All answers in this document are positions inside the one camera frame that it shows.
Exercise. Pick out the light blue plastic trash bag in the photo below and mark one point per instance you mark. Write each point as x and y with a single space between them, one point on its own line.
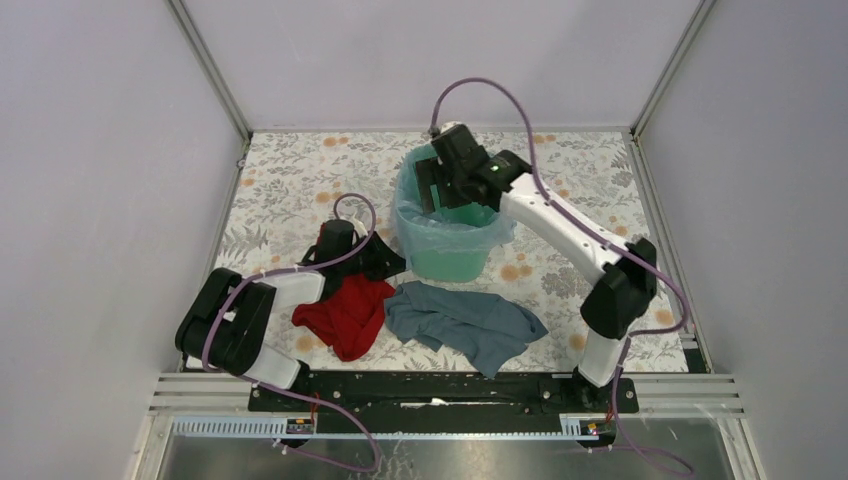
467 229

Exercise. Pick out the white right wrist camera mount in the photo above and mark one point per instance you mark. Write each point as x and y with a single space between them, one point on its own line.
437 130

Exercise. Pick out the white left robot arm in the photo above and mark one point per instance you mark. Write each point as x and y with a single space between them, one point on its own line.
227 321

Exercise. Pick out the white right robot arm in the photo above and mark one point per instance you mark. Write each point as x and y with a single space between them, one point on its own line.
621 274

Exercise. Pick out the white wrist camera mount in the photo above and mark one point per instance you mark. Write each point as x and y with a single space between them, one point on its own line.
361 225
437 130

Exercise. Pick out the grey-blue cloth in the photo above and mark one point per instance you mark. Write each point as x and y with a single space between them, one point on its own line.
486 328

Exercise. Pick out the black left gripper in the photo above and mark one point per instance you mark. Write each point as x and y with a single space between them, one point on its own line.
386 261

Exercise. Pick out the green plastic trash bin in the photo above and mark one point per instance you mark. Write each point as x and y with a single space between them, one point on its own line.
448 267

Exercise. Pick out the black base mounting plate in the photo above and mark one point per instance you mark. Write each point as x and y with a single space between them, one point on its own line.
445 402

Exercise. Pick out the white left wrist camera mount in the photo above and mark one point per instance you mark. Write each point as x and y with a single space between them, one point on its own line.
361 225

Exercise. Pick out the red cloth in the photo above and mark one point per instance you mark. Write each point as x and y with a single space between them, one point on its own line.
350 319

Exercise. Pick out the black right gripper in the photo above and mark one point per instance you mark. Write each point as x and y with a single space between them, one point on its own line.
430 172

